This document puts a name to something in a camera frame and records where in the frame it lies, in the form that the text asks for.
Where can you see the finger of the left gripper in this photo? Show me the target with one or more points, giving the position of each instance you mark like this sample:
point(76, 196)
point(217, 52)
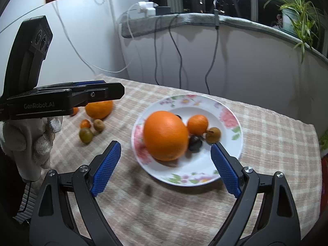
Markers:
point(73, 84)
point(85, 94)

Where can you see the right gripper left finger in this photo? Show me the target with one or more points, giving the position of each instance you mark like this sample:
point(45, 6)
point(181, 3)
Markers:
point(52, 220)

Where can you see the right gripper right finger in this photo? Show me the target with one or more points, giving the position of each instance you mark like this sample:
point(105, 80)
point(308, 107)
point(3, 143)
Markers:
point(277, 222)

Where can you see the smooth oval orange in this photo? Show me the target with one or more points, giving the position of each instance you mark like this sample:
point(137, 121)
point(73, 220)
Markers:
point(165, 136)

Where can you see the medium mandarin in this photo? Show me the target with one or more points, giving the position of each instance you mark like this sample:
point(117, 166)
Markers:
point(197, 125)

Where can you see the tiny orange kumquat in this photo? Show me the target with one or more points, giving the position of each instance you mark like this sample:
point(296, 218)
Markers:
point(85, 123)

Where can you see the left gloved hand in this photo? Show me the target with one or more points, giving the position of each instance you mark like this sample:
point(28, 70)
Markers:
point(29, 143)

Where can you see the lone mandarin far left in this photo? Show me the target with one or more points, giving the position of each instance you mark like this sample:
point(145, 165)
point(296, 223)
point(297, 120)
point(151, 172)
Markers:
point(75, 111)

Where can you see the large rough orange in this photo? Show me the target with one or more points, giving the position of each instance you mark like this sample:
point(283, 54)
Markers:
point(99, 110)

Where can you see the small brown kiwi back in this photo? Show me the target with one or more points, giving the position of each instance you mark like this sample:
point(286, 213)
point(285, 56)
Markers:
point(98, 125)

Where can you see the green-brown plum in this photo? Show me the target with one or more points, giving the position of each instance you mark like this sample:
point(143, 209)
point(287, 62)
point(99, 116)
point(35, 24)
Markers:
point(86, 135)

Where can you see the grey sill mat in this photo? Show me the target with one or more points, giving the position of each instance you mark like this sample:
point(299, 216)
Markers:
point(132, 28)

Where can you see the white floral plate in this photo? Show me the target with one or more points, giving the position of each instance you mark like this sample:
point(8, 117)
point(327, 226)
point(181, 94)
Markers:
point(192, 169)

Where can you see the pink checkered tablecloth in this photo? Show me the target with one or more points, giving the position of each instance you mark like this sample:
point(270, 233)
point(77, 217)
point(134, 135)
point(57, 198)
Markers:
point(144, 211)

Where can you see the white power adapter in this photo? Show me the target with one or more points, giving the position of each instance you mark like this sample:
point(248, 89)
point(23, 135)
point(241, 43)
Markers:
point(148, 8)

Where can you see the potted spider plant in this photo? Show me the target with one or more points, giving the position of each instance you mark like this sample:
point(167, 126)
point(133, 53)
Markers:
point(305, 22)

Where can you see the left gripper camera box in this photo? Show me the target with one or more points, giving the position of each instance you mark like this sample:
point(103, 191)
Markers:
point(28, 51)

